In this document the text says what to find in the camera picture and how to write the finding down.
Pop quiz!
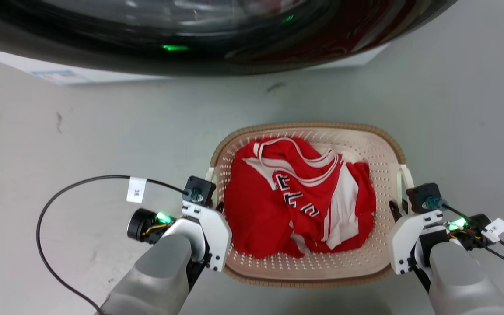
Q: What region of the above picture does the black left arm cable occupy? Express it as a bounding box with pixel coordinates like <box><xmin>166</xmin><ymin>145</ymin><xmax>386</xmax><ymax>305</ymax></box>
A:
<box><xmin>36</xmin><ymin>175</ymin><xmax>188</xmax><ymax>315</ymax></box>

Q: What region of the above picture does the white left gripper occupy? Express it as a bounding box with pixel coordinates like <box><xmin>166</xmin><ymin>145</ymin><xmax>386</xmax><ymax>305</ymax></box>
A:
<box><xmin>181</xmin><ymin>200</ymin><xmax>233</xmax><ymax>273</ymax></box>

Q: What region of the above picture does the blue label sticker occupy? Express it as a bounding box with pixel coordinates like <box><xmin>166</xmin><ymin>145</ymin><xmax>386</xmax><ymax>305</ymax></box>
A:
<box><xmin>31</xmin><ymin>70</ymin><xmax>91</xmax><ymax>85</ymax></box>

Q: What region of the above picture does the red and white jersey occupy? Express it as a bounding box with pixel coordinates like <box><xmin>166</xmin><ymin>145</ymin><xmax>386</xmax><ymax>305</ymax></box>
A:
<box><xmin>224</xmin><ymin>136</ymin><xmax>377</xmax><ymax>260</ymax></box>

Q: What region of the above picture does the white right cable tag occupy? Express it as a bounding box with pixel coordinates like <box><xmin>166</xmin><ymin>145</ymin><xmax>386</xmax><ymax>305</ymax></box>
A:
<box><xmin>481</xmin><ymin>218</ymin><xmax>504</xmax><ymax>244</ymax></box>

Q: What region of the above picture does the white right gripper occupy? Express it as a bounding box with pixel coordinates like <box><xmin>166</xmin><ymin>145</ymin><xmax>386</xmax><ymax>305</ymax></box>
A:
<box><xmin>387</xmin><ymin>200</ymin><xmax>444</xmax><ymax>276</ymax></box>

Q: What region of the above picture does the white left cable tag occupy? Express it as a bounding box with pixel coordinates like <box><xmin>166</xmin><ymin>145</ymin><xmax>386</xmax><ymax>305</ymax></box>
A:
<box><xmin>126</xmin><ymin>176</ymin><xmax>147</xmax><ymax>204</ymax></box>

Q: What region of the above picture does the white washing machine body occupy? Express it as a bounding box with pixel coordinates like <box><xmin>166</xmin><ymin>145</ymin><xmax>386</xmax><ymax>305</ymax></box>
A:
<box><xmin>0</xmin><ymin>43</ymin><xmax>391</xmax><ymax>86</ymax></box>

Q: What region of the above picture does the white cable tag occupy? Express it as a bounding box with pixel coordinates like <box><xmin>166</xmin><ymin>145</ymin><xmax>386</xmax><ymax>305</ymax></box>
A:
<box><xmin>126</xmin><ymin>176</ymin><xmax>147</xmax><ymax>204</ymax></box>
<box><xmin>481</xmin><ymin>218</ymin><xmax>504</xmax><ymax>244</ymax></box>

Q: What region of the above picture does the beige perforated laundry basket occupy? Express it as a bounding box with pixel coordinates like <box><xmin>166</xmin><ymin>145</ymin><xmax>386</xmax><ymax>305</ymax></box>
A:
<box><xmin>205</xmin><ymin>122</ymin><xmax>415</xmax><ymax>289</ymax></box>

